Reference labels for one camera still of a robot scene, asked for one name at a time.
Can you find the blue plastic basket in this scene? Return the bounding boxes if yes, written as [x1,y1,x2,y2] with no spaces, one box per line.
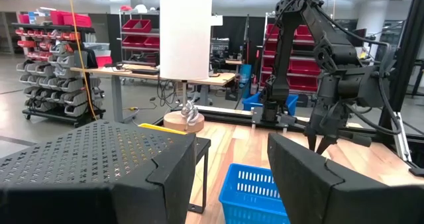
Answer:
[218,163,291,224]

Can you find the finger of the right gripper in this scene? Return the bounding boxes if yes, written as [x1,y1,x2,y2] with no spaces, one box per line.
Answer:
[316,135,336,155]
[305,133,318,152]

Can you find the white shade table lamp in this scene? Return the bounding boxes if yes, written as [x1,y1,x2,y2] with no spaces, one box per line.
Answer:
[159,0,213,134]

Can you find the yellow cable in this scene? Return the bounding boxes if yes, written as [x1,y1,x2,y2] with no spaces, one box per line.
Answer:
[67,0,98,121]

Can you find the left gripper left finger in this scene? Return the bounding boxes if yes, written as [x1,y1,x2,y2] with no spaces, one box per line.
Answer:
[0,134,197,224]

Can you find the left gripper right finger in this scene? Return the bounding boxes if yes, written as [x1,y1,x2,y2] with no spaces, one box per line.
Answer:
[268,133,424,224]

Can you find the metal shelf red bins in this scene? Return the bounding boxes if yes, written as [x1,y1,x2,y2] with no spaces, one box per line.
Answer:
[119,8,162,68]
[261,13,323,95]

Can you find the blue plastic bin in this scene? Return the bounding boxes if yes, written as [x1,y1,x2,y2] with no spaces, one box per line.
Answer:
[241,91,299,117]

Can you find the black mesh desk riser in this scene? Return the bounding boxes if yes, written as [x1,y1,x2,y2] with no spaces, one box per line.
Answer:
[0,119,211,215]

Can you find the black keyboard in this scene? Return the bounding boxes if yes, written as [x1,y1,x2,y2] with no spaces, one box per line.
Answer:
[131,68,160,76]

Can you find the white bundled lamp cord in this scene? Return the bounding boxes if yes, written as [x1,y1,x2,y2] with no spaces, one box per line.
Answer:
[180,99,201,126]

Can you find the desk with grey legs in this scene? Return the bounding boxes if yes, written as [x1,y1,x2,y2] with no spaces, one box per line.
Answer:
[70,64,237,123]

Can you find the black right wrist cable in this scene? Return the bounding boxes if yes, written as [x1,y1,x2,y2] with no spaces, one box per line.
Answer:
[317,3,403,136]

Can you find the bin rack red grey bins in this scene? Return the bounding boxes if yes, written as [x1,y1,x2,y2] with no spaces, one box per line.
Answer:
[11,11,107,128]

